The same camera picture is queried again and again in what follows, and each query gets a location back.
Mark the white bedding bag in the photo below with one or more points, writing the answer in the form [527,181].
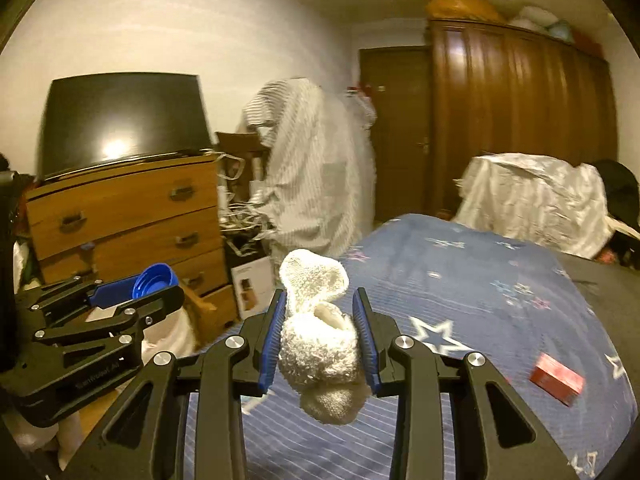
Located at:
[532,17]

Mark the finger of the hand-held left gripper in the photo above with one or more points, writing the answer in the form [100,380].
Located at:
[130,317]
[107,294]

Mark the pink bag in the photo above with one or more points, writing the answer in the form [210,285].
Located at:
[607,257]

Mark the blue star print bedsheet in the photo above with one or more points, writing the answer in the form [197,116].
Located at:
[450,285]

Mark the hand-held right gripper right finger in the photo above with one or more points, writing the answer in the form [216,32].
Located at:
[364,345]

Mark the white satin cloth cover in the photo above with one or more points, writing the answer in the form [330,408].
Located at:
[535,200]

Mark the red hanger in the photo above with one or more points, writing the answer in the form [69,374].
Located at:
[360,91]

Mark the white fluffy sock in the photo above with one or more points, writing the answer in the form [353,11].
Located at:
[320,360]

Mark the brown wooden wardrobe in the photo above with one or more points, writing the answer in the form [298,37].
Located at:
[520,100]

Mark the red storage box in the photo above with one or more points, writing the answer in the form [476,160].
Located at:
[587,42]

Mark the wooden chair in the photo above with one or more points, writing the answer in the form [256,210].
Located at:
[240,142]

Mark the orange storage bag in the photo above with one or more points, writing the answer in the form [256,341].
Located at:
[462,6]

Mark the black cloth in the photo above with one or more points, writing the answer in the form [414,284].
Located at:
[622,190]

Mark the red pink carton box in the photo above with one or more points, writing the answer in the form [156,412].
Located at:
[557,377]

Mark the striped cloth cover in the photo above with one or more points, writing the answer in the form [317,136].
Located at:
[310,170]

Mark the dark wooden door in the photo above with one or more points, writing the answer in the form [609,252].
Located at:
[400,130]

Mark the black television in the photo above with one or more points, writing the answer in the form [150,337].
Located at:
[125,115]

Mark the white appliance box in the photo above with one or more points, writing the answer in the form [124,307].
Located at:
[250,292]

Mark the white plastic bin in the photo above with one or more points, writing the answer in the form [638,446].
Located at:
[170,336]

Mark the blue bottle cap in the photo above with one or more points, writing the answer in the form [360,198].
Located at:
[152,280]

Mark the dark grey blanket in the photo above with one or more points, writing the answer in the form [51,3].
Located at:
[607,300]

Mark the pale blue bedding bag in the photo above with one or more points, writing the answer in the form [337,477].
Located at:
[562,31]

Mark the wooden dresser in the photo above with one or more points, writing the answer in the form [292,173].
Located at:
[125,220]

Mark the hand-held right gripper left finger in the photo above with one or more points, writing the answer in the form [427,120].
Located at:
[270,345]

